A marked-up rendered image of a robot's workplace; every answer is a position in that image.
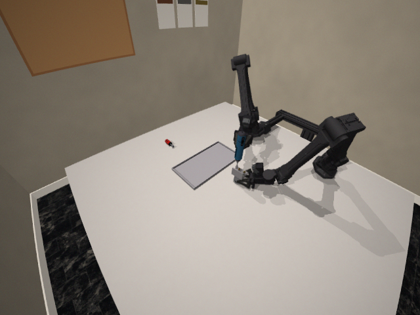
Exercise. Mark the red-handled nut driver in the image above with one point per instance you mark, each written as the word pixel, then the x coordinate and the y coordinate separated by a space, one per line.
pixel 169 143

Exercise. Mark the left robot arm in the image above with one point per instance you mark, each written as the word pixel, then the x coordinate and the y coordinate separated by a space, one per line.
pixel 334 132

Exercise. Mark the grey l-shaped bracket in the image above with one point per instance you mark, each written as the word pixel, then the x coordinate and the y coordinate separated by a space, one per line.
pixel 239 173

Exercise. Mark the blue electric nut driver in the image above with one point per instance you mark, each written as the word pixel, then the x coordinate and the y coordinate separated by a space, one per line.
pixel 239 147

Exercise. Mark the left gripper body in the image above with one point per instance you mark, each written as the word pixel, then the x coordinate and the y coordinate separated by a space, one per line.
pixel 251 180

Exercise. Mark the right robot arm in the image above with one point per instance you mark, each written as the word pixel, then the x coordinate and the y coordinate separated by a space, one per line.
pixel 249 113

